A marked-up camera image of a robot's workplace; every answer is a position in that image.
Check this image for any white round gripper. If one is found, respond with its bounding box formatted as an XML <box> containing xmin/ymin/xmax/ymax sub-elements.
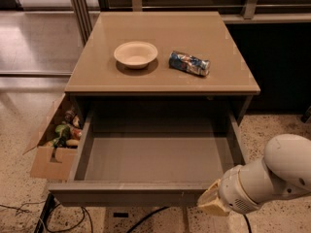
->
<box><xmin>197</xmin><ymin>165</ymin><xmax>260</xmax><ymax>216</ymax></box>

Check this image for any grey top drawer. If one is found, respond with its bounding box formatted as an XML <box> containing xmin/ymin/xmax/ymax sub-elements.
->
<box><xmin>49</xmin><ymin>115</ymin><xmax>249</xmax><ymax>207</ymax></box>

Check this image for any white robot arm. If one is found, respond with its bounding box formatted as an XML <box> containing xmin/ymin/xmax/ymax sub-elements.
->
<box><xmin>197</xmin><ymin>134</ymin><xmax>311</xmax><ymax>216</ymax></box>

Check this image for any grey drawer cabinet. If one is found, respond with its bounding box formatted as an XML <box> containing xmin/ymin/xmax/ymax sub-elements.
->
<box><xmin>65</xmin><ymin>12</ymin><xmax>259</xmax><ymax>133</ymax></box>

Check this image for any crushed blue soda can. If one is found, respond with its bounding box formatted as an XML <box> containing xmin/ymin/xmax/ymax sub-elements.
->
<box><xmin>169</xmin><ymin>50</ymin><xmax>210</xmax><ymax>77</ymax></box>

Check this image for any red toy in box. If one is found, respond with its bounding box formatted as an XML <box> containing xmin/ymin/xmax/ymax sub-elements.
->
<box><xmin>70</xmin><ymin>128</ymin><xmax>82</xmax><ymax>140</ymax></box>

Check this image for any black floor strip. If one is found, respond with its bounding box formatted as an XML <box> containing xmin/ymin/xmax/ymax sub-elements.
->
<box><xmin>33</xmin><ymin>193</ymin><xmax>55</xmax><ymax>233</ymax></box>

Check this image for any green toy in box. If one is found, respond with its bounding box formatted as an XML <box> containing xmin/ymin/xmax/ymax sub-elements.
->
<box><xmin>53</xmin><ymin>124</ymin><xmax>70</xmax><ymax>148</ymax></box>

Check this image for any white paper bowl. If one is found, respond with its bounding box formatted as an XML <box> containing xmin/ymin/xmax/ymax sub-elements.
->
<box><xmin>114</xmin><ymin>41</ymin><xmax>158</xmax><ymax>69</ymax></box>

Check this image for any dark toy in box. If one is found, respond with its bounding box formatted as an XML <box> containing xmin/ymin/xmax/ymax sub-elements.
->
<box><xmin>64</xmin><ymin>109</ymin><xmax>77</xmax><ymax>123</ymax></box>

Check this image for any brown cardboard box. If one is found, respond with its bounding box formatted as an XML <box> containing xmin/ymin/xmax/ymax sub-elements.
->
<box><xmin>23</xmin><ymin>94</ymin><xmax>83</xmax><ymax>181</ymax></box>

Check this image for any black cable right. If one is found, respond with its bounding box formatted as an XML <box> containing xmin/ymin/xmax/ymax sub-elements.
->
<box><xmin>125</xmin><ymin>206</ymin><xmax>253</xmax><ymax>233</ymax></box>

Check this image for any black cable left loop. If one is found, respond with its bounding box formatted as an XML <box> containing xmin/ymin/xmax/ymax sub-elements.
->
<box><xmin>43</xmin><ymin>203</ymin><xmax>94</xmax><ymax>233</ymax></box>

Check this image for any thin black floor wire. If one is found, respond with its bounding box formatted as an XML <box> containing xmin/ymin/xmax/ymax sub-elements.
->
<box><xmin>0</xmin><ymin>200</ymin><xmax>47</xmax><ymax>216</ymax></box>

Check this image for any metal window frame post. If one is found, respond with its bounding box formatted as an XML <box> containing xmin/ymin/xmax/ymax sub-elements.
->
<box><xmin>71</xmin><ymin>0</ymin><xmax>92</xmax><ymax>45</ymax></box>

